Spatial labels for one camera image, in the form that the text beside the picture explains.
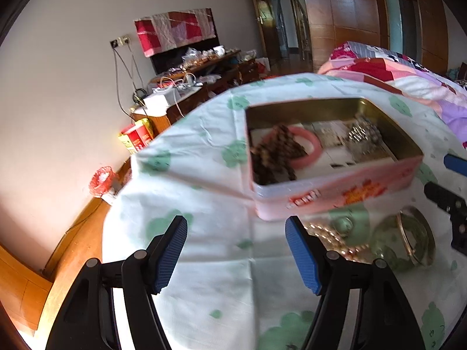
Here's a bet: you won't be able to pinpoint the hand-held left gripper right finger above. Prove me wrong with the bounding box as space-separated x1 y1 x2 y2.
285 216 426 350

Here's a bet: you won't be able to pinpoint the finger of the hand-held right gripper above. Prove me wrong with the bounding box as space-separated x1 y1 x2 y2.
443 153 467 178
424 181 467 256

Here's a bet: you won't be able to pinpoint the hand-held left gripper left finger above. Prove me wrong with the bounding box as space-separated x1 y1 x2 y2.
46 215 188 350

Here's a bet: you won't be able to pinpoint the pearl bead bracelet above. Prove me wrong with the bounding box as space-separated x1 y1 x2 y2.
306 220 373 263

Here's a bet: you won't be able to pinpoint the pink tin box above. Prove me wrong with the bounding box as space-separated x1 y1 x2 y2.
243 97 424 222

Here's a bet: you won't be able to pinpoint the silver bead chain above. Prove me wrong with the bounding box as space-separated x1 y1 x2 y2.
345 115 384 154

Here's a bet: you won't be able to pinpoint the brown wooden bead bracelet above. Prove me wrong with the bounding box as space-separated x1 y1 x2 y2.
250 124 307 185

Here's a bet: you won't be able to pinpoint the pink bangle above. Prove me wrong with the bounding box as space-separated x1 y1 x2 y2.
261 126 324 170

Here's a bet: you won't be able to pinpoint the silver cuff bangle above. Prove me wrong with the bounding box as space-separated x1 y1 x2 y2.
370 206 436 272

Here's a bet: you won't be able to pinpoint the white green-cloud tablecloth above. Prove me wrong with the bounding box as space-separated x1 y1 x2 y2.
102 73 467 350

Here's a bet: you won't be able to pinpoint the pink patchwork quilt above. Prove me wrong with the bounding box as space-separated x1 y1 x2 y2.
317 41 467 143

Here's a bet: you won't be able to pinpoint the trash bin with red bag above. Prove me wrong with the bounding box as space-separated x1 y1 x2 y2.
89 167 119 205

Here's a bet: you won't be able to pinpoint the printed paper leaflet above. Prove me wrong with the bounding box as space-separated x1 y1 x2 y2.
252 120 398 183

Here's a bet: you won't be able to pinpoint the red yellow paper bag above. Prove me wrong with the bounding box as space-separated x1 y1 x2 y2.
118 118 154 155

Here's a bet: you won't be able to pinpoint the white cardboard box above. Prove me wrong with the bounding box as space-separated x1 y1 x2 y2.
143 90 181 107

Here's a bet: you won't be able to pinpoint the wooden wardrobe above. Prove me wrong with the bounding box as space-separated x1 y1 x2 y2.
297 0 449 77

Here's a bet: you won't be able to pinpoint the wooden television cabinet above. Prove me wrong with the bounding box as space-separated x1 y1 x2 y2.
131 49 271 139

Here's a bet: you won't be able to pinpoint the black television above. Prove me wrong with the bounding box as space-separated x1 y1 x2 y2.
151 9 219 75

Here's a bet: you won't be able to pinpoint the red patterned cover cloth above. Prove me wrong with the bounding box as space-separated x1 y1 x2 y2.
134 7 217 58

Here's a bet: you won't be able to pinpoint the wooden door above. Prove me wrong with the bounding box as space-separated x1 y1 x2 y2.
246 0 278 70

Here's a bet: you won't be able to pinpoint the dark wall cables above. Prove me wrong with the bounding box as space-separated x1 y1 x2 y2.
113 45 147 117

